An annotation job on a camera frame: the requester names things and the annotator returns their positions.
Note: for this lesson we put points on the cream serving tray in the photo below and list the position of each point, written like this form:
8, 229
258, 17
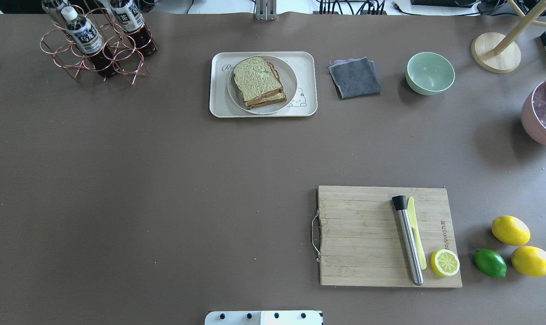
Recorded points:
304, 102

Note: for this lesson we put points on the grey cloth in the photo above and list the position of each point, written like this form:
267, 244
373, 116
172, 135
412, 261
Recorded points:
355, 77

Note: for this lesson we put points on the wooden cutting board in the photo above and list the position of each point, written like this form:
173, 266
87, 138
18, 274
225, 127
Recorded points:
361, 241

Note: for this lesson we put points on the metal muddler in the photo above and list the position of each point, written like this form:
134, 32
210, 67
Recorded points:
400, 205

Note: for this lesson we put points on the yellow plastic knife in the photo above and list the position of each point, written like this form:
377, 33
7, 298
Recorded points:
414, 225

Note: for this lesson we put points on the green bowl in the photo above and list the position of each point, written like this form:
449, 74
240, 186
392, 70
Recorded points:
429, 73

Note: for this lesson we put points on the half lemon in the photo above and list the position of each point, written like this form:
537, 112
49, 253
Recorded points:
445, 262

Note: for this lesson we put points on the copper bottle rack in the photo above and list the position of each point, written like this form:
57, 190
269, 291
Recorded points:
109, 39

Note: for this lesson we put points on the green lime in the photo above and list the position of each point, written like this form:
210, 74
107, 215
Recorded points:
490, 263

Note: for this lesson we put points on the yellow lemon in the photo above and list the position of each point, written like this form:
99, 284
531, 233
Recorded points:
510, 230
529, 260

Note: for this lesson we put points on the wooden mug tree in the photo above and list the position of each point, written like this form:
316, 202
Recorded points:
499, 53

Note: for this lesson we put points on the pink bowl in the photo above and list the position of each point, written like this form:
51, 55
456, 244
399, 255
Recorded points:
533, 114

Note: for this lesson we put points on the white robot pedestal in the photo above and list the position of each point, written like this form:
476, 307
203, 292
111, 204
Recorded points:
281, 317

